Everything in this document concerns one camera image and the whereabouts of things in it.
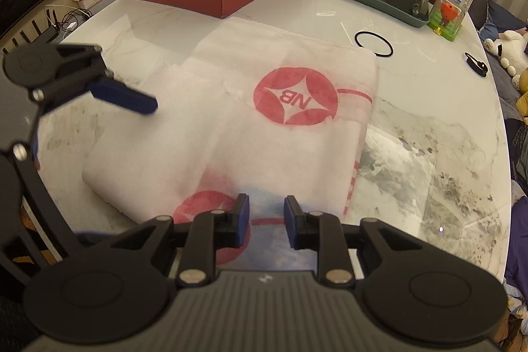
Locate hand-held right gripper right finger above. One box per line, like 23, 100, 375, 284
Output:
284, 195, 426, 289

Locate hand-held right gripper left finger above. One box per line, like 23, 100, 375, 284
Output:
109, 193, 251, 289

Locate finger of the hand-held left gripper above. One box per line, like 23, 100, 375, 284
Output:
31, 44, 158, 117
12, 144, 79, 269

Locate black router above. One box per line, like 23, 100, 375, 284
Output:
0, 16, 63, 56

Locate dark grey clothes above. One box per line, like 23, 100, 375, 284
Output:
503, 117, 528, 208

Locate black clip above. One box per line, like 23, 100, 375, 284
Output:
464, 52, 490, 78

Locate toy in clear green dome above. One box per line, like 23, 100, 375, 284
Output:
427, 0, 465, 43

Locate tan muscular cat plush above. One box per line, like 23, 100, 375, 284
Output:
513, 90, 528, 127

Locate white plush dog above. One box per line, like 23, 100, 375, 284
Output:
482, 29, 528, 87

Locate blue pillow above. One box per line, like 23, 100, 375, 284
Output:
478, 0, 528, 44

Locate white cable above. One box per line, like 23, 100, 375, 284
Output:
43, 3, 94, 34

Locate black hair tie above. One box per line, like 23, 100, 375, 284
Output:
355, 31, 393, 58

